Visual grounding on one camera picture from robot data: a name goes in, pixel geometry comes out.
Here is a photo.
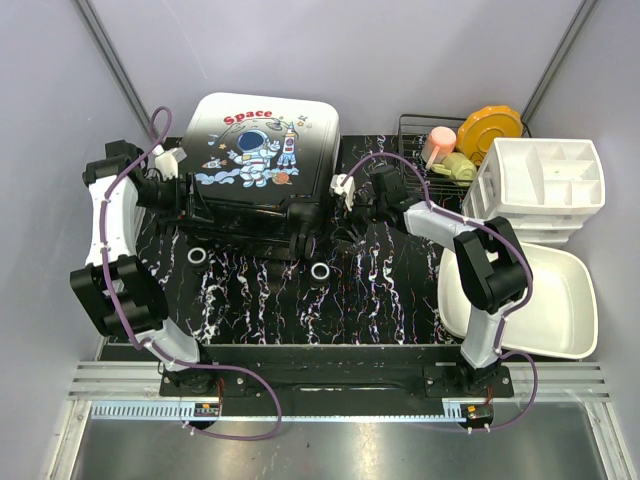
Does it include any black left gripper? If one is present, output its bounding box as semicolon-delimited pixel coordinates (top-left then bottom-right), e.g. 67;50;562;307
136;172;213;226

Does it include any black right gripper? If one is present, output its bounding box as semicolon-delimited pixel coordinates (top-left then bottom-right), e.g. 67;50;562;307
330;191;386;245

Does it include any white black space suitcase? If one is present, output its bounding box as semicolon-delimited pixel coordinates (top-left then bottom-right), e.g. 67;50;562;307
178;92;341;283

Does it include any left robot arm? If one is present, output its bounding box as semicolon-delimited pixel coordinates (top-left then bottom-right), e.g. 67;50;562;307
70;140;223;396

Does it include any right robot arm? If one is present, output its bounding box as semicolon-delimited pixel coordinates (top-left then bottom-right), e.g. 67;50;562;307
330;166;532;397

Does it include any pink plastic cup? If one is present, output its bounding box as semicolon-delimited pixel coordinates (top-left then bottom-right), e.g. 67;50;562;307
421;126;457;165

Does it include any green plastic cup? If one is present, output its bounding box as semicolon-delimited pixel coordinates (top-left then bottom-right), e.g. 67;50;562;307
431;152;477;187

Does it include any yellow plate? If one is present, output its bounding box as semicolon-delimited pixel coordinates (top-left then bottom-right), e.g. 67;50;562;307
456;105;523;167

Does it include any white drawer organizer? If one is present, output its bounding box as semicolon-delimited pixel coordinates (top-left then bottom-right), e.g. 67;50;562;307
462;138;606;248

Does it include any white plastic basin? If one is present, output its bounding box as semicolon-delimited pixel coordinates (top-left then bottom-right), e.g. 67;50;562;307
438;243;598;360

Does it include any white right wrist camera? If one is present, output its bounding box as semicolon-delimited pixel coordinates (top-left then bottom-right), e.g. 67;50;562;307
330;174;355;211

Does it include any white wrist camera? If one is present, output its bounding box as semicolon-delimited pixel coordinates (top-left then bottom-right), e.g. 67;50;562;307
152;145;186;180
330;174;355;211

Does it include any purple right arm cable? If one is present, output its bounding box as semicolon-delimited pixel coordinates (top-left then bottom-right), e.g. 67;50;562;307
343;152;540;434

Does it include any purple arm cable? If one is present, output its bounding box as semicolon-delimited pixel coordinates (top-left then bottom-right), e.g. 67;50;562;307
97;106;284;442
343;152;540;434

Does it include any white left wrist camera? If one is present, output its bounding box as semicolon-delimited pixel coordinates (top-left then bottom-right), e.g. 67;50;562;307
152;145;186;180

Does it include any black wire dish rack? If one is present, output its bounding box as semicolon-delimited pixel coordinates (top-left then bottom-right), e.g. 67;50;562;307
398;113;476;194

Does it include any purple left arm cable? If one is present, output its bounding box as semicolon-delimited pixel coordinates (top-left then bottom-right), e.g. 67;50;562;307
97;106;284;442

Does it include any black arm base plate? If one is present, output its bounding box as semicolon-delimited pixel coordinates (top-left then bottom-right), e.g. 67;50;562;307
159;343;515;401

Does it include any aluminium rail frame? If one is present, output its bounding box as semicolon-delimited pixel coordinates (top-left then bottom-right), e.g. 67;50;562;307
46;362;639;479

